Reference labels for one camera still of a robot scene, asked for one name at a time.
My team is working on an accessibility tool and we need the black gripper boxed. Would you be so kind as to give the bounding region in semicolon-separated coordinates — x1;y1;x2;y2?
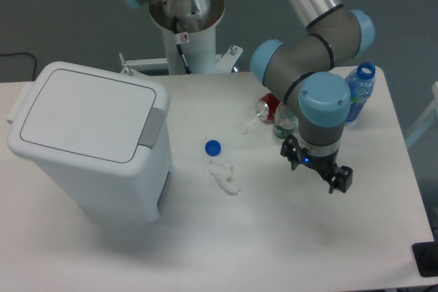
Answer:
280;135;353;194

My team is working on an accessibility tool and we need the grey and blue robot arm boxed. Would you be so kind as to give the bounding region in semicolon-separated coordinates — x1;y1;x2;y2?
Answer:
125;0;375;192

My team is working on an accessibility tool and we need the red soda can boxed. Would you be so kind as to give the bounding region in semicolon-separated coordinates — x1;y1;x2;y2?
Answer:
255;93;280;124

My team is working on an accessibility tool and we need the grey trash can push button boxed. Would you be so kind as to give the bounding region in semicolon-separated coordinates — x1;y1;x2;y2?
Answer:
138;107;166;148

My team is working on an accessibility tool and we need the white trash can body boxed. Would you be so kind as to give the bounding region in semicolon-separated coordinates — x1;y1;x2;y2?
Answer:
6;61;173;223

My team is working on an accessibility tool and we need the white trash can lid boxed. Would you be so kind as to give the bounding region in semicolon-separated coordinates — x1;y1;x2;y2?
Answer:
14;68;157;163

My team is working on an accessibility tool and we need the clear green-label plastic bottle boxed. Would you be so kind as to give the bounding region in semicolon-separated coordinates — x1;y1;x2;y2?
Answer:
273;103;298;140

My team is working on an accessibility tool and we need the blue plastic bottle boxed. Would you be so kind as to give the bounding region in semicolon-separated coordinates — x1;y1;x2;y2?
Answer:
345;62;376;124

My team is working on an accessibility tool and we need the crumpled white tissue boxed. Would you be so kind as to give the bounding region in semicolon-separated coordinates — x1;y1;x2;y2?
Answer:
208;157;242;196

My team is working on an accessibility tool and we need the blue bottle cap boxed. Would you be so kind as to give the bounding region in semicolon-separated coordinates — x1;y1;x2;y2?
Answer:
205;140;222;157

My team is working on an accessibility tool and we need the black device at edge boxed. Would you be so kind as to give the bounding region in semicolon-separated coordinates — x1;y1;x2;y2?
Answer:
412;241;437;278

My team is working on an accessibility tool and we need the white frame at right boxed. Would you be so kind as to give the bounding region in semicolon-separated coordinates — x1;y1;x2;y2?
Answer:
404;82;437;148

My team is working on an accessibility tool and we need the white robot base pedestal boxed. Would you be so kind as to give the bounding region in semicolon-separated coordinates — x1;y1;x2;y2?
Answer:
119;0;244;75

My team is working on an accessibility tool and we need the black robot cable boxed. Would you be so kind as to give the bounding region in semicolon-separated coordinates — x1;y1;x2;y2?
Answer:
172;16;192;75

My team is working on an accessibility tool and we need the black floor cable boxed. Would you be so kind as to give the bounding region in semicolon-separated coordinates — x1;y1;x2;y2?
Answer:
0;52;38;83

